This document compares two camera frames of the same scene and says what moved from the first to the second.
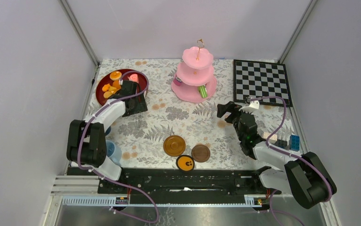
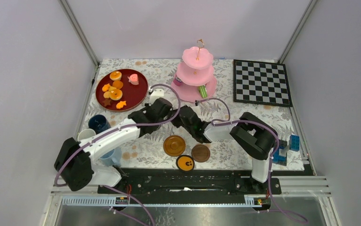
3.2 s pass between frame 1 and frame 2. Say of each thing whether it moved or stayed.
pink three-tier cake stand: stayed
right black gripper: moved
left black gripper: moved
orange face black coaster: stayed
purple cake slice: stayed
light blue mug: stayed
